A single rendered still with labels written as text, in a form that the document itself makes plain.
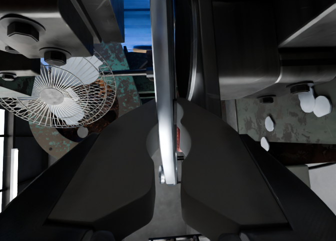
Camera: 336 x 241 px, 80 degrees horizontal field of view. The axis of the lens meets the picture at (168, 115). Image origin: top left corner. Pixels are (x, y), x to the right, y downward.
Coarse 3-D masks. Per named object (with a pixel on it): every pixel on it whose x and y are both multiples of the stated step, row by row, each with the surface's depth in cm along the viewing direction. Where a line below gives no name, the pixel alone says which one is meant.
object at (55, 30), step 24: (0, 0) 17; (24, 0) 17; (48, 0) 17; (72, 0) 20; (0, 24) 18; (24, 24) 18; (48, 24) 19; (72, 24) 20; (0, 48) 27; (24, 48) 23; (48, 48) 23; (72, 48) 24
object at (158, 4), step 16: (160, 0) 9; (160, 16) 9; (160, 32) 9; (160, 48) 9; (160, 64) 9; (160, 80) 10; (160, 96) 10; (160, 112) 10; (160, 128) 11; (176, 128) 32; (160, 144) 11; (176, 144) 26; (176, 160) 22; (176, 176) 19
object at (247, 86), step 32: (192, 0) 17; (192, 32) 17; (224, 32) 18; (256, 32) 18; (192, 64) 17; (224, 64) 17; (256, 64) 18; (288, 64) 18; (320, 64) 18; (192, 96) 20; (224, 96) 24; (256, 96) 26
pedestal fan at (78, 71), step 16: (48, 64) 98; (80, 64) 94; (96, 64) 97; (48, 80) 98; (64, 80) 99; (80, 80) 94; (32, 96) 93; (48, 96) 94; (64, 96) 103; (112, 96) 109; (64, 112) 113; (80, 112) 110
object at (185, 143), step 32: (192, 128) 9; (224, 128) 9; (192, 160) 7; (224, 160) 7; (192, 192) 6; (224, 192) 6; (256, 192) 6; (192, 224) 7; (224, 224) 6; (256, 224) 5
